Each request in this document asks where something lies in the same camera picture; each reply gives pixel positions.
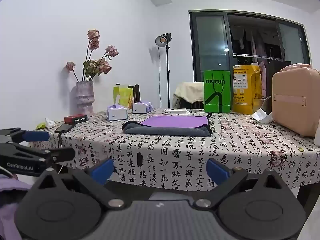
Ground white paper slip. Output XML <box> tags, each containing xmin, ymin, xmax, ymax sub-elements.
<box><xmin>252</xmin><ymin>108</ymin><xmax>274</xmax><ymax>124</ymax></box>

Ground hanging clothes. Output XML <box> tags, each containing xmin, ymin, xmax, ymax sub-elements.
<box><xmin>230</xmin><ymin>26</ymin><xmax>270</xmax><ymax>63</ymax></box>

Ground flat white box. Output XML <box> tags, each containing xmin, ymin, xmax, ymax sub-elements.
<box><xmin>163</xmin><ymin>108</ymin><xmax>188</xmax><ymax>115</ymax></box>

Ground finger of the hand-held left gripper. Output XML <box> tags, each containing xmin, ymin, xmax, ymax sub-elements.
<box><xmin>10</xmin><ymin>142</ymin><xmax>76</xmax><ymax>164</ymax></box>
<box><xmin>0</xmin><ymin>127</ymin><xmax>51</xmax><ymax>144</ymax></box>

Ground green paper bag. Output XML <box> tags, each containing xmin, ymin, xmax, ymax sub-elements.
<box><xmin>203</xmin><ymin>70</ymin><xmax>231</xmax><ymax>113</ymax></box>

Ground pale pink ceramic vase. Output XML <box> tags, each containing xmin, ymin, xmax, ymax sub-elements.
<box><xmin>75</xmin><ymin>80</ymin><xmax>95</xmax><ymax>118</ymax></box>

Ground person's purple clothing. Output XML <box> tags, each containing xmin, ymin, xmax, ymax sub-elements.
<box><xmin>0</xmin><ymin>173</ymin><xmax>33</xmax><ymax>240</ymax></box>

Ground purple and grey towel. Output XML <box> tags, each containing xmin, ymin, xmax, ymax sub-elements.
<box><xmin>122</xmin><ymin>112</ymin><xmax>213</xmax><ymax>137</ymax></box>

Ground calligraphy printed tablecloth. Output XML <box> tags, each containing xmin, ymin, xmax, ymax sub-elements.
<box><xmin>27</xmin><ymin>108</ymin><xmax>320</xmax><ymax>192</ymax></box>

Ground black phone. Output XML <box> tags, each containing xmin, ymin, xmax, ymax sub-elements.
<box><xmin>54</xmin><ymin>123</ymin><xmax>73</xmax><ymax>134</ymax></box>

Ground yellow paper bag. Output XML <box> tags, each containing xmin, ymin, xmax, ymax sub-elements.
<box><xmin>233</xmin><ymin>64</ymin><xmax>263</xmax><ymax>116</ymax></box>

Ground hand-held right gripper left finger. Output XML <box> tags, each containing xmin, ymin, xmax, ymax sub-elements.
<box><xmin>26</xmin><ymin>158</ymin><xmax>125</xmax><ymax>211</ymax></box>

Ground dark framed window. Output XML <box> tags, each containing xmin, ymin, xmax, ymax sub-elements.
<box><xmin>188</xmin><ymin>10</ymin><xmax>312</xmax><ymax>83</ymax></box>

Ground studio lamp on stand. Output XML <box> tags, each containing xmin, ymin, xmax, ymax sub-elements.
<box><xmin>155</xmin><ymin>33</ymin><xmax>173</xmax><ymax>109</ymax></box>

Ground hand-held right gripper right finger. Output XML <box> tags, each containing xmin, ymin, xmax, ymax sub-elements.
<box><xmin>196</xmin><ymin>158</ymin><xmax>294</xmax><ymax>211</ymax></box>

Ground red black box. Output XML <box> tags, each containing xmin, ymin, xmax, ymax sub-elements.
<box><xmin>64</xmin><ymin>115</ymin><xmax>88</xmax><ymax>125</ymax></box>

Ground chair with cream cloth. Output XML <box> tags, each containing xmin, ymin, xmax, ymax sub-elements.
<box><xmin>172</xmin><ymin>81</ymin><xmax>205</xmax><ymax>109</ymax></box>

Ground yellow green packet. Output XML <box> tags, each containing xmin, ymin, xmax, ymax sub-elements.
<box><xmin>113</xmin><ymin>84</ymin><xmax>134</xmax><ymax>109</ymax></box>

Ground pink suitcase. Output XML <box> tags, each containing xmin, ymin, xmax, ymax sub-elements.
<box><xmin>271</xmin><ymin>63</ymin><xmax>320</xmax><ymax>138</ymax></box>

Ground black paper bag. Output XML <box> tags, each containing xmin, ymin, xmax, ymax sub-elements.
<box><xmin>263</xmin><ymin>60</ymin><xmax>292</xmax><ymax>98</ymax></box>

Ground purple white tissue box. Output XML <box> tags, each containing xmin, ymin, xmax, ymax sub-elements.
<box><xmin>132</xmin><ymin>101</ymin><xmax>153</xmax><ymax>114</ymax></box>
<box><xmin>107</xmin><ymin>95</ymin><xmax>128</xmax><ymax>121</ymax></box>

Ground dried pink roses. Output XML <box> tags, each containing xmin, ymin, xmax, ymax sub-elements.
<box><xmin>66</xmin><ymin>29</ymin><xmax>119</xmax><ymax>83</ymax></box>

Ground dark wooden chair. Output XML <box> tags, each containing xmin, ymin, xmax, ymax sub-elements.
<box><xmin>128</xmin><ymin>84</ymin><xmax>141</xmax><ymax>103</ymax></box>

